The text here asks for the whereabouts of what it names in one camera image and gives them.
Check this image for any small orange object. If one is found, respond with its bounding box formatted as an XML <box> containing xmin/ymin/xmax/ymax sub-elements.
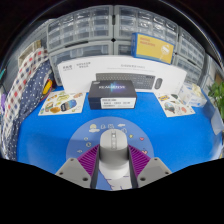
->
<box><xmin>42</xmin><ymin>78</ymin><xmax>54</xmax><ymax>96</ymax></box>

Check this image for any white computer mouse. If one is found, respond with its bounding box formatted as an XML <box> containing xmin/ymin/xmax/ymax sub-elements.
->
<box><xmin>98</xmin><ymin>128</ymin><xmax>130</xmax><ymax>180</ymax></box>

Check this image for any colourful sticker sheet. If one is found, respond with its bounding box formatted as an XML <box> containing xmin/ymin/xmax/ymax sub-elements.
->
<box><xmin>154</xmin><ymin>92</ymin><xmax>196</xmax><ymax>118</ymax></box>
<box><xmin>38</xmin><ymin>89</ymin><xmax>87</xmax><ymax>117</ymax></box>

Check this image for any round blue printed mouse pad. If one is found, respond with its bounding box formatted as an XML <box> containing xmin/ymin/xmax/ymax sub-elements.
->
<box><xmin>65</xmin><ymin>116</ymin><xmax>155</xmax><ymax>192</ymax></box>

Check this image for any small black box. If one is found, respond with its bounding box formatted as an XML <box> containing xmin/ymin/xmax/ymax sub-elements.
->
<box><xmin>87</xmin><ymin>79</ymin><xmax>138</xmax><ymax>110</ymax></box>

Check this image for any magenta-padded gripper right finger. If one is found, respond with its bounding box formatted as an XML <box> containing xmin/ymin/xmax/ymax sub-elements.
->
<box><xmin>127</xmin><ymin>144</ymin><xmax>173</xmax><ymax>189</ymax></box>

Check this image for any white and blue carton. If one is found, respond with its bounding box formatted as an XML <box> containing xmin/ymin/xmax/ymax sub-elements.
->
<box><xmin>178</xmin><ymin>82</ymin><xmax>208</xmax><ymax>108</ymax></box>

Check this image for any white woven basket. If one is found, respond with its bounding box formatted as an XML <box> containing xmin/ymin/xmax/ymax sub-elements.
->
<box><xmin>17</xmin><ymin>39</ymin><xmax>44</xmax><ymax>68</ymax></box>

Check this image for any red blue checkered cloth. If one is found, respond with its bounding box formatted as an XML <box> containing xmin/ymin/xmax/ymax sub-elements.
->
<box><xmin>0</xmin><ymin>48</ymin><xmax>49</xmax><ymax>148</ymax></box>

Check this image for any small purple object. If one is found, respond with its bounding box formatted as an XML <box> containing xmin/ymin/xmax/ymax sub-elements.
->
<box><xmin>0</xmin><ymin>93</ymin><xmax>7</xmax><ymax>111</ymax></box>

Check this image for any navy polka dot cloth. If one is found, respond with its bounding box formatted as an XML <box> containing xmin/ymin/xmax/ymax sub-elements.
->
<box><xmin>4</xmin><ymin>59</ymin><xmax>54</xmax><ymax>161</ymax></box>

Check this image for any long white keyboard box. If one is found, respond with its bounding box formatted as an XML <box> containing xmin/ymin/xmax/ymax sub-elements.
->
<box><xmin>57</xmin><ymin>54</ymin><xmax>188</xmax><ymax>96</ymax></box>

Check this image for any yellow and blue box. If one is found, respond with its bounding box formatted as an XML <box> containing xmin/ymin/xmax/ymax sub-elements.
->
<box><xmin>130</xmin><ymin>32</ymin><xmax>176</xmax><ymax>64</ymax></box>

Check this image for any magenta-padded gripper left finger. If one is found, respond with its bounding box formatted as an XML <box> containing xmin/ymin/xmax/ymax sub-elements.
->
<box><xmin>54</xmin><ymin>143</ymin><xmax>101</xmax><ymax>190</ymax></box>

